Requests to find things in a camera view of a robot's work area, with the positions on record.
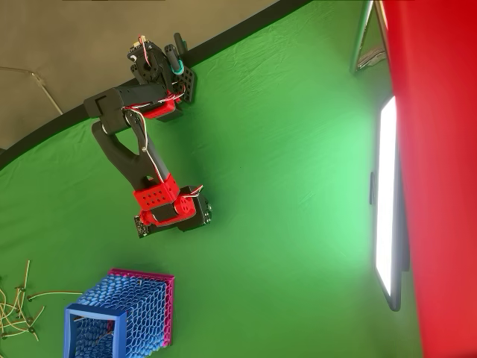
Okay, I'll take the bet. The large red panel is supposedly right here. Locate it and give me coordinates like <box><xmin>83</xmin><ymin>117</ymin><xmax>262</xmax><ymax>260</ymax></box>
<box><xmin>375</xmin><ymin>0</ymin><xmax>477</xmax><ymax>358</ymax></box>

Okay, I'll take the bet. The white LED light panel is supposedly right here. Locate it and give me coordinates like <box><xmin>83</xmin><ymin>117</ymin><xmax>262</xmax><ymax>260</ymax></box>
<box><xmin>369</xmin><ymin>94</ymin><xmax>411</xmax><ymax>313</ymax></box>

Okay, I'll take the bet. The chrome tube stand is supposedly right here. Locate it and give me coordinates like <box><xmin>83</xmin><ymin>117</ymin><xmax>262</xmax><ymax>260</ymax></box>
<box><xmin>349</xmin><ymin>0</ymin><xmax>389</xmax><ymax>76</ymax></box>

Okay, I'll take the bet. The blue and pink mesh basket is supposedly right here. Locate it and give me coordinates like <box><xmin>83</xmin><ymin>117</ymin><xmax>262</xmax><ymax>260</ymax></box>
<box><xmin>63</xmin><ymin>268</ymin><xmax>176</xmax><ymax>358</ymax></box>

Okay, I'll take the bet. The white floor cable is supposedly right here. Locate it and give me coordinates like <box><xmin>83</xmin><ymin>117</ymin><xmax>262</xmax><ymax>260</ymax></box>
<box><xmin>0</xmin><ymin>66</ymin><xmax>65</xmax><ymax>116</ymax></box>

